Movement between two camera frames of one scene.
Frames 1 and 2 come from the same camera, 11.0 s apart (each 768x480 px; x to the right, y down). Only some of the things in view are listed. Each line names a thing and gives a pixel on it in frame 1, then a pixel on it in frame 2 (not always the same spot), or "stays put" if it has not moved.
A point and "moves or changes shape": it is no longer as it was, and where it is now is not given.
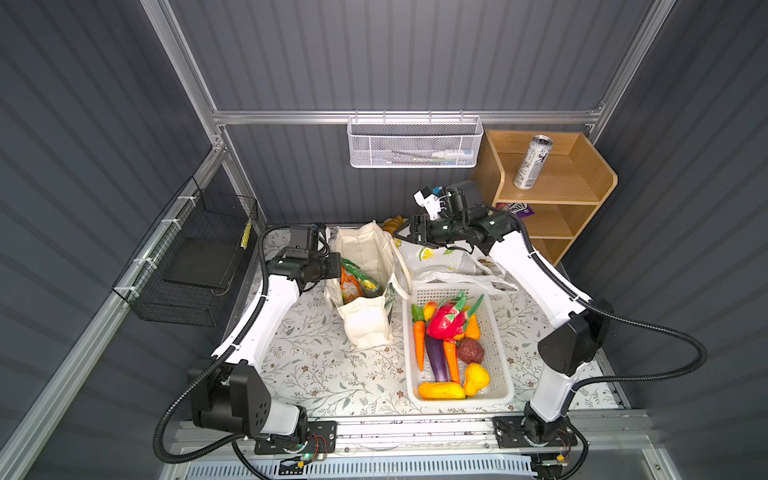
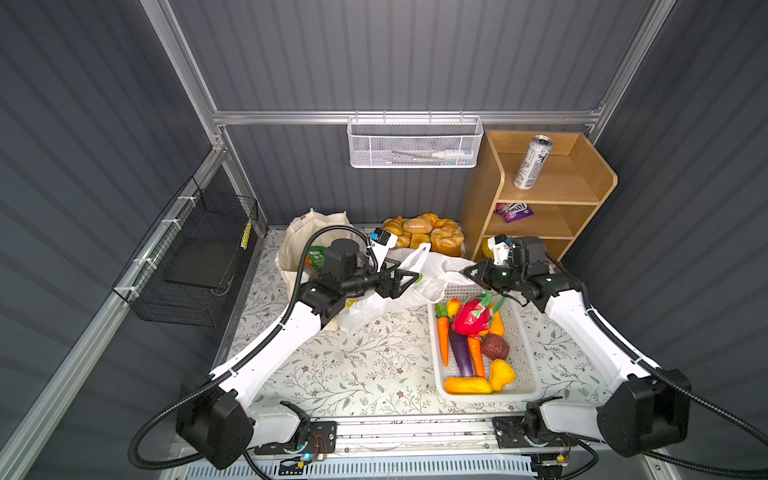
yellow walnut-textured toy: [476, 379] to [500, 374]
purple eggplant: [436, 352] to [462, 353]
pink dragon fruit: [448, 320] to [472, 317]
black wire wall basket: [181, 273] stays put
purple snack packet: [518, 209] stays put
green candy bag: [369, 286] moves or changes shape
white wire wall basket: [414, 141] stays put
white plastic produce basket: [493, 338] to [527, 384]
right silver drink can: [533, 161] stays put
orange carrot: [418, 316] to [442, 316]
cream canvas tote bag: [369, 320] to [289, 248]
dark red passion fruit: [470, 350] to [495, 347]
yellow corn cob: [441, 391] to [467, 385]
